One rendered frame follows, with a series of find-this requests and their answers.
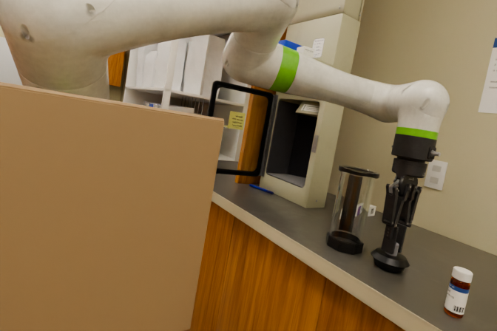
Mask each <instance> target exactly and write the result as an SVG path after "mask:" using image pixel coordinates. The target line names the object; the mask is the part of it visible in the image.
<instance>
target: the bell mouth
mask: <svg viewBox="0 0 497 331"><path fill-rule="evenodd" d="M319 108H320V103H316V102H310V101H303V102H302V103H301V104H300V106H299V108H298V109H297V111H296V113H297V114H301V115H308V116H312V117H318V113H319Z"/></svg>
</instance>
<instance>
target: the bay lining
mask: <svg viewBox="0 0 497 331"><path fill-rule="evenodd" d="M299 106H300V105H299V104H295V103H289V102H286V101H283V100H279V102H278V105H277V113H276V117H275V121H274V130H273V134H272V139H271V146H270V150H269V155H268V162H267V167H266V173H273V174H290V175H294V176H298V177H305V178H306V175H307V171H308V164H309V160H310V156H311V148H312V144H313V140H314V132H315V128H316V124H317V117H312V116H308V115H301V114H297V113H296V111H297V109H298V108H299Z"/></svg>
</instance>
